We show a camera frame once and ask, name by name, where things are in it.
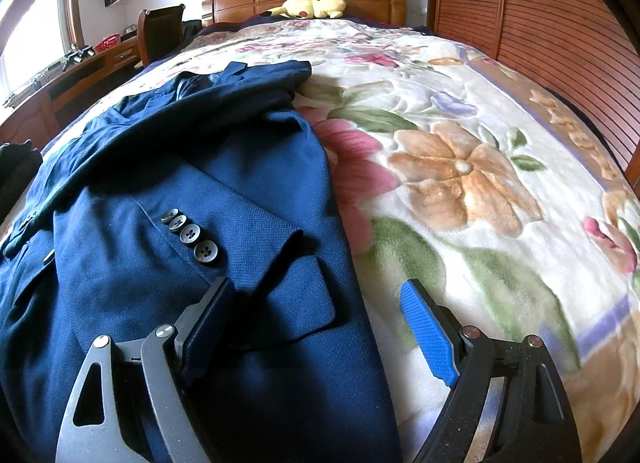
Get tangle of cables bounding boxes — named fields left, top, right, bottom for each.
left=5, top=58, right=71, bottom=104

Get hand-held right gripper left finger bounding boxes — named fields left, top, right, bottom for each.
left=55, top=276, right=236, bottom=463

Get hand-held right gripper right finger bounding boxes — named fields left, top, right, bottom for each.
left=400, top=278, right=585, bottom=463

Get black folded clothes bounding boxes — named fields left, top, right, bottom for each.
left=0, top=142, right=43, bottom=214

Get blue suit jacket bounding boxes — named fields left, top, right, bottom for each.
left=0, top=60, right=403, bottom=463

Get wooden desk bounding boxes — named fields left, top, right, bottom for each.
left=0, top=36, right=146, bottom=149

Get yellow plush toy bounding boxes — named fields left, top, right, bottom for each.
left=262, top=0, right=347, bottom=20

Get wooden sliding wardrobe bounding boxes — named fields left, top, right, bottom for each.
left=427, top=0, right=640, bottom=184

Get black gadget on desk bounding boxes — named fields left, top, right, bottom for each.
left=62, top=43, right=96, bottom=66

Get floral blanket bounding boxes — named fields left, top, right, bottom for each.
left=42, top=18, right=640, bottom=463

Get window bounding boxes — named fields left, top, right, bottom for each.
left=0, top=0, right=83, bottom=104

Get wooden chair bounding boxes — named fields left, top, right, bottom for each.
left=137, top=4, right=187, bottom=66

